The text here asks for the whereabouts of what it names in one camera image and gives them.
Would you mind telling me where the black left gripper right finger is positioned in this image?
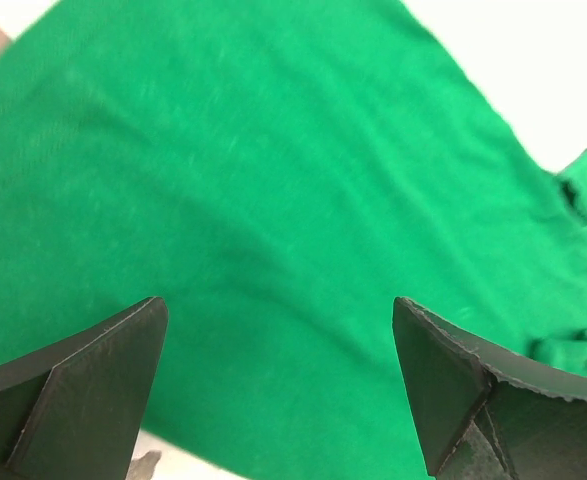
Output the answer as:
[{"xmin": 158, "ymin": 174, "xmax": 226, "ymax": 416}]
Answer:
[{"xmin": 393, "ymin": 298, "xmax": 587, "ymax": 479}]

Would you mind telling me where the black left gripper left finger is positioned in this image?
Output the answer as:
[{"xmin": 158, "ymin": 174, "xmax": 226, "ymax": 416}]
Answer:
[{"xmin": 0, "ymin": 297, "xmax": 168, "ymax": 480}]

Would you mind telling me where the green t-shirt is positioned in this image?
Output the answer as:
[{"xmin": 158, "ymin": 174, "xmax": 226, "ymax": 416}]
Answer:
[{"xmin": 0, "ymin": 1, "xmax": 587, "ymax": 479}]

